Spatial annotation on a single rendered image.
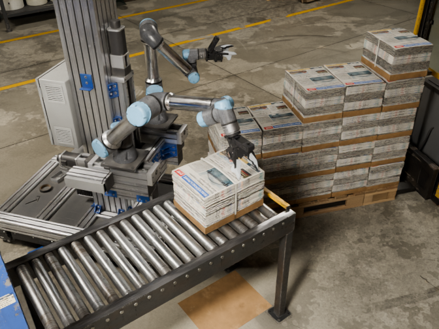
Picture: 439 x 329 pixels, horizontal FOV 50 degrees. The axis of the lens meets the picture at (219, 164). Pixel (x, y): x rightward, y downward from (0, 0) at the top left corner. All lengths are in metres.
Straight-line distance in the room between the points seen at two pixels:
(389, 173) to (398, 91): 0.71
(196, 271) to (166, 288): 0.16
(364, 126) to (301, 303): 1.29
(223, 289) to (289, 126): 1.15
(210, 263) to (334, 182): 1.64
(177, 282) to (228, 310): 0.92
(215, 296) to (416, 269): 1.37
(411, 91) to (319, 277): 1.41
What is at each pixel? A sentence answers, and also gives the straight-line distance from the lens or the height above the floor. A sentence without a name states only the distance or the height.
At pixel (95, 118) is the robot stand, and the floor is 0.98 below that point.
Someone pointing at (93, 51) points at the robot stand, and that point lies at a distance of 2.81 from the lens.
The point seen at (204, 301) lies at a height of 0.00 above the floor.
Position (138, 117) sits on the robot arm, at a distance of 2.35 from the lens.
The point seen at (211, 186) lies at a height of 1.03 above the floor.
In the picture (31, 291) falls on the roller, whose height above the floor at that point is 0.80.
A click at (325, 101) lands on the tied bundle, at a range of 3.18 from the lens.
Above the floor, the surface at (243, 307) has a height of 0.00.
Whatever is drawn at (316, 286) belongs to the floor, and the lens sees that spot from 3.20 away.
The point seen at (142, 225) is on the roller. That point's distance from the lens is 2.40.
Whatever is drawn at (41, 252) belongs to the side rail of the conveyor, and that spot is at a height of 0.80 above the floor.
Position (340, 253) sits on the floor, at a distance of 3.44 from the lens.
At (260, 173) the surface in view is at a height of 1.02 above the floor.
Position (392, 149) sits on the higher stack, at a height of 0.51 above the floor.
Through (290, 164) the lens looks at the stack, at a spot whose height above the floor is 0.52.
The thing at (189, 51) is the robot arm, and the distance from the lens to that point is 3.20.
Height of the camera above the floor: 2.37
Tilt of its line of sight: 34 degrees down
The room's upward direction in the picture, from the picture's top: 1 degrees counter-clockwise
